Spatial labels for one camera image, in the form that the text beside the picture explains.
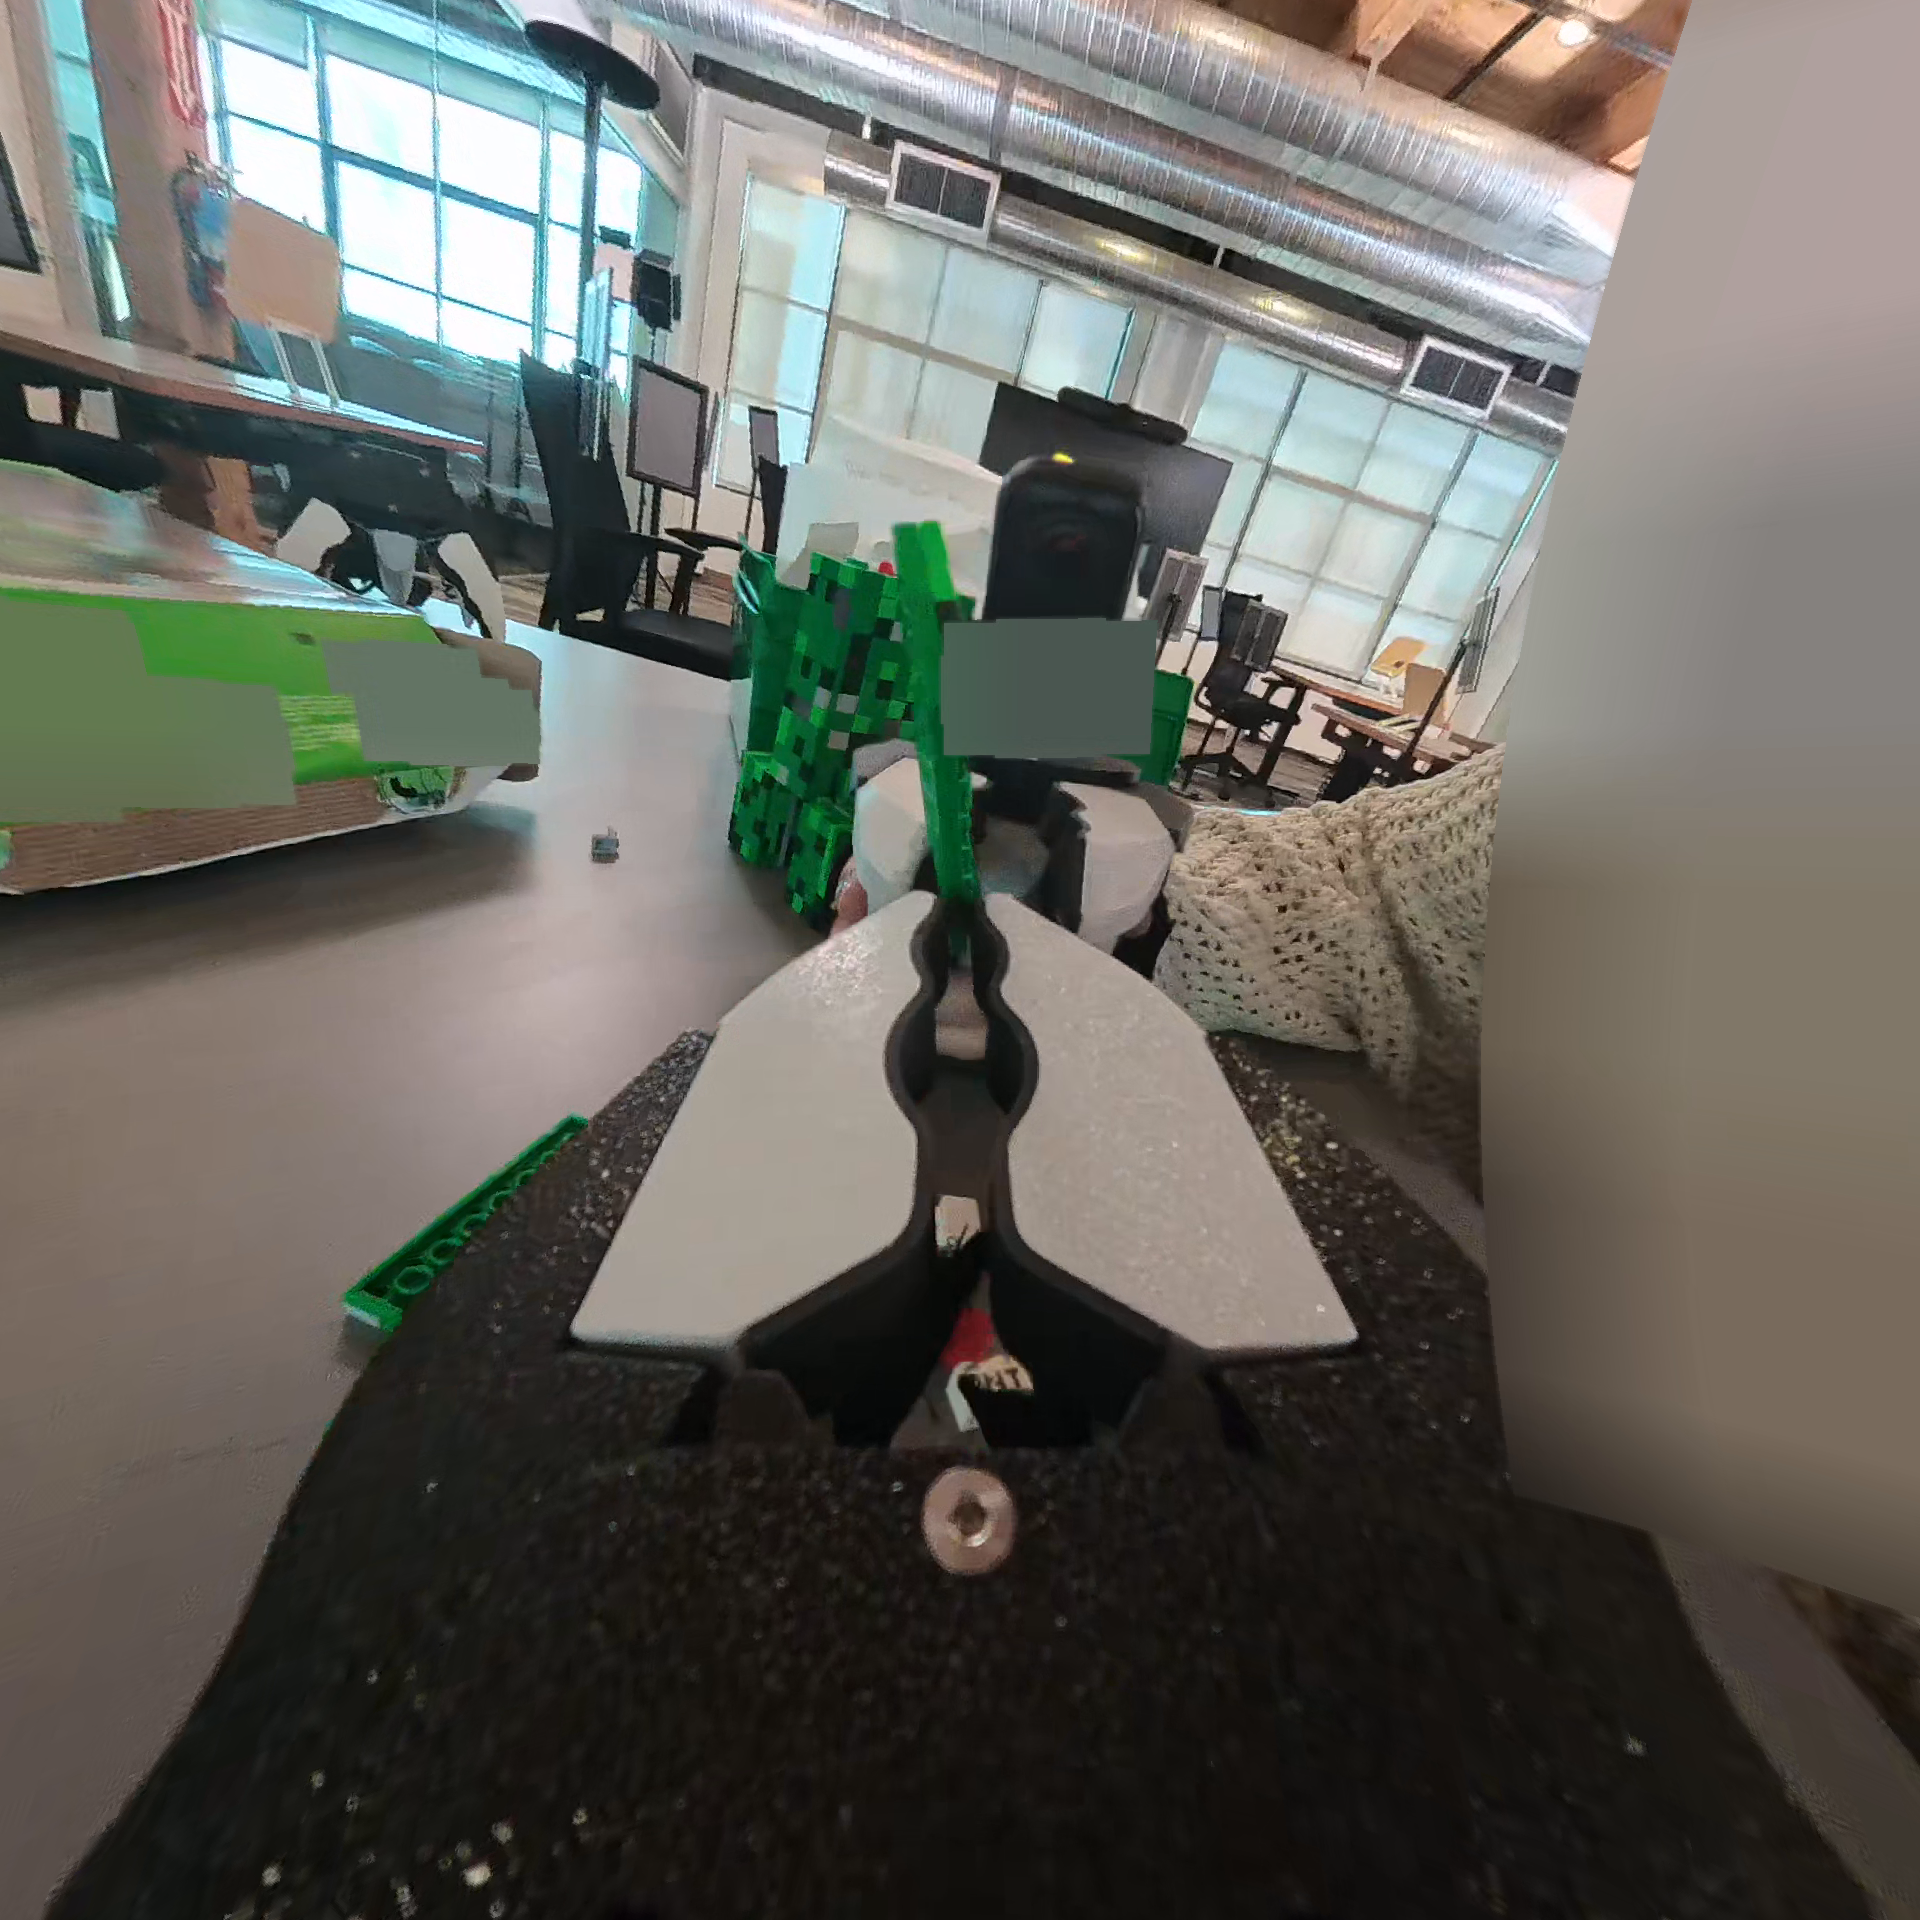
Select black mesh office chair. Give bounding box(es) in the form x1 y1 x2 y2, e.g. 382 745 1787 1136
1184 587 1296 785

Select large silver ventilation duct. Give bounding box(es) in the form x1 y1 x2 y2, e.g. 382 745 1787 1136
591 0 1644 204

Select person's right forearm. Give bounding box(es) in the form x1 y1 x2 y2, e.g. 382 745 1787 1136
1151 742 1507 1105

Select monitor on floor stand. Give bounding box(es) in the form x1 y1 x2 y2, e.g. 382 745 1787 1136
622 354 712 497

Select white paper bags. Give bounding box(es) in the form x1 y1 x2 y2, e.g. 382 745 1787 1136
772 456 1010 590

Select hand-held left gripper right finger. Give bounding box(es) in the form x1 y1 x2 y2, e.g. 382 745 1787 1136
967 896 1363 1449

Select large mottled green lego build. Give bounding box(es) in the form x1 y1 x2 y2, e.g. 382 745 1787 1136
727 549 964 921

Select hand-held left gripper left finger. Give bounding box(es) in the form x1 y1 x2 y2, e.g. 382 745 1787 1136
567 892 986 1449

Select large black screen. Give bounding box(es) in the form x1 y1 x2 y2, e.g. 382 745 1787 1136
979 381 1236 570

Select black floor lamp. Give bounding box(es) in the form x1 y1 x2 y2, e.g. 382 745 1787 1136
520 0 663 497

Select green lego set box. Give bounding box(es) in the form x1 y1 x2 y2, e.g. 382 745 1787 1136
0 460 544 899

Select long wooden desk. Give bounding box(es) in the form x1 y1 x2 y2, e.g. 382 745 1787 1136
0 328 490 483

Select white duct vent grille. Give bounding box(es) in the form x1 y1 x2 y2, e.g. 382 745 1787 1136
884 134 1004 232
1400 334 1510 416

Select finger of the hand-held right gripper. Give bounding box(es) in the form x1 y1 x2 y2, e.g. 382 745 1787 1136
1047 785 1197 950
847 754 963 905

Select white printed lego brick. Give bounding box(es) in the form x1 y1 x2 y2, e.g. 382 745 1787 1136
942 1341 1040 1434

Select long green lego plate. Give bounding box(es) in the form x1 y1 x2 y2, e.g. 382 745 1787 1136
888 520 995 1051

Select fire extinguisher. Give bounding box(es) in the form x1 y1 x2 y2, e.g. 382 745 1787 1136
166 157 234 308

